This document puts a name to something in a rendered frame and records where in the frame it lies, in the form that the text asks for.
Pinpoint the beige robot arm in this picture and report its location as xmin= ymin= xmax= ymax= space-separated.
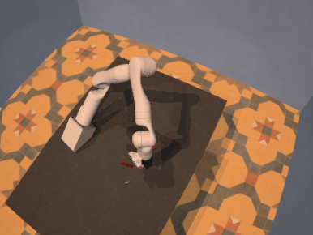
xmin=76 ymin=56 xmax=157 ymax=156

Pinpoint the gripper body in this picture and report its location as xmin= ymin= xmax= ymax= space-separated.
xmin=129 ymin=152 xmax=153 ymax=168

